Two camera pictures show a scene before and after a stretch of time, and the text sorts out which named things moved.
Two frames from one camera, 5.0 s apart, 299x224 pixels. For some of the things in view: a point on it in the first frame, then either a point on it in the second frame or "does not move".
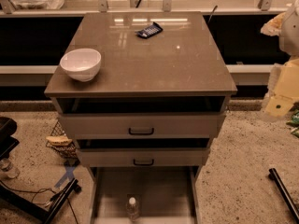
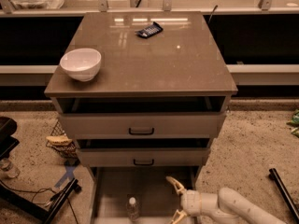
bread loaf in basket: x=58 y=141 does not move
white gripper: x=290 y=32 -> x=191 y=202
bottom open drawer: x=165 y=194 does not move
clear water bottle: x=133 y=210 does not move
